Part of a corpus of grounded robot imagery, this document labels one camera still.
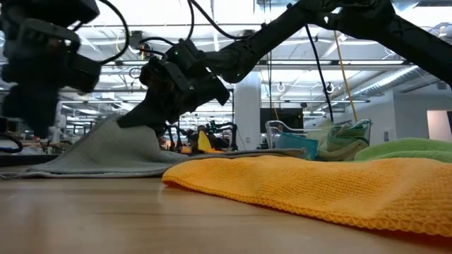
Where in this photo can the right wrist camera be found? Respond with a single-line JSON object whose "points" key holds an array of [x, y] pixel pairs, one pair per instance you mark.
{"points": [[164, 75]]}

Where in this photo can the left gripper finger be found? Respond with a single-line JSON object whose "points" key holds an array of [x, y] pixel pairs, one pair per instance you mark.
{"points": [[33, 109]]}

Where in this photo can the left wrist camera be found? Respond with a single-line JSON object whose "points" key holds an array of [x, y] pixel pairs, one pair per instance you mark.
{"points": [[83, 72]]}

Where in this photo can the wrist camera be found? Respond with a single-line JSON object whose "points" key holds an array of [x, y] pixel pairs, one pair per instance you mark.
{"points": [[83, 72], [164, 75]]}

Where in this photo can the pale green teal-edged towel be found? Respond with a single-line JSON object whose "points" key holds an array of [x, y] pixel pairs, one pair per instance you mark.
{"points": [[339, 154]]}

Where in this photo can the blue microfiber towel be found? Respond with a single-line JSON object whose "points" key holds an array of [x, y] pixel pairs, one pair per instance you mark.
{"points": [[296, 145]]}

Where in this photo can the sage green microfiber towel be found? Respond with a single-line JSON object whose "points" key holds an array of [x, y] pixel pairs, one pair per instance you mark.
{"points": [[347, 135]]}

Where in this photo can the orange microfiber towel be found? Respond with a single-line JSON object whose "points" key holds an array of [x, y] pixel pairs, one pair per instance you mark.
{"points": [[318, 190]]}

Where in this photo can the grey microfiber towel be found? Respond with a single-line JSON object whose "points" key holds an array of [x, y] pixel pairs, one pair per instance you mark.
{"points": [[113, 151]]}

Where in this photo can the black monitor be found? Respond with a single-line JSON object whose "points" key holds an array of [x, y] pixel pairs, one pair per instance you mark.
{"points": [[282, 118]]}

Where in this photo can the yellow background cloth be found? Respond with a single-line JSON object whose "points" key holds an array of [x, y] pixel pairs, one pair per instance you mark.
{"points": [[204, 143]]}

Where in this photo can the black background robot arms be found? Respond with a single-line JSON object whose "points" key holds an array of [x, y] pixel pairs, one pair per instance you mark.
{"points": [[226, 128]]}

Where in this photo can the clear plastic bin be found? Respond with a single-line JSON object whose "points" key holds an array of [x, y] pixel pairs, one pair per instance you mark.
{"points": [[272, 128]]}

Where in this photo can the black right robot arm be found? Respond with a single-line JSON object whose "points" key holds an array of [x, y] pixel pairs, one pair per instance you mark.
{"points": [[268, 33]]}

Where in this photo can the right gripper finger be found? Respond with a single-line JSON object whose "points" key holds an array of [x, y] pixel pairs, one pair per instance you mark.
{"points": [[144, 113], [162, 130]]}

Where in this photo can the bright green microfiber towel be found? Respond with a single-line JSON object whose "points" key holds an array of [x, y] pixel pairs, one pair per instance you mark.
{"points": [[413, 150]]}

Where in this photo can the white pillar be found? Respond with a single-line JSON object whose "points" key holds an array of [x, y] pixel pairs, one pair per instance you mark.
{"points": [[247, 113]]}

